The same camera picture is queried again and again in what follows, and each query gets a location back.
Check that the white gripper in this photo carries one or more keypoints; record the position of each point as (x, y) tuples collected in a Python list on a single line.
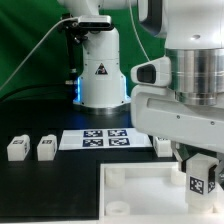
[(155, 111)]

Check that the white square tabletop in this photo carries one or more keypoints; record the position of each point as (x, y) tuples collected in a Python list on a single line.
[(143, 193)]

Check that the white sheet with AprilTags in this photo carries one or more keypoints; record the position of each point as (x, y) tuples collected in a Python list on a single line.
[(103, 139)]

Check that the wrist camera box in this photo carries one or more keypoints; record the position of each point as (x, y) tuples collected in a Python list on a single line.
[(153, 73)]

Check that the camera on black stand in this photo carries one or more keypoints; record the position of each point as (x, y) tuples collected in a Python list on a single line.
[(76, 30)]

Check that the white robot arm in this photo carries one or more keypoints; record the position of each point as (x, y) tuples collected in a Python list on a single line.
[(180, 95)]

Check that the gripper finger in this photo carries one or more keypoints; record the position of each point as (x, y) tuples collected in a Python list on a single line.
[(219, 171)]

